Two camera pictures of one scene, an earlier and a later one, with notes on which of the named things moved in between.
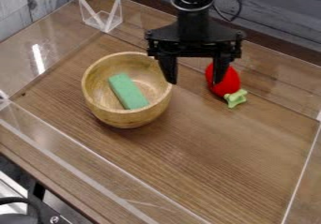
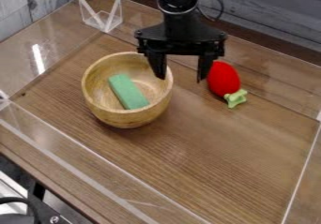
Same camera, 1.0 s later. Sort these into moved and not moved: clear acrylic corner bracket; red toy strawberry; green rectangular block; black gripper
Moved: black gripper
Not moved: clear acrylic corner bracket; green rectangular block; red toy strawberry
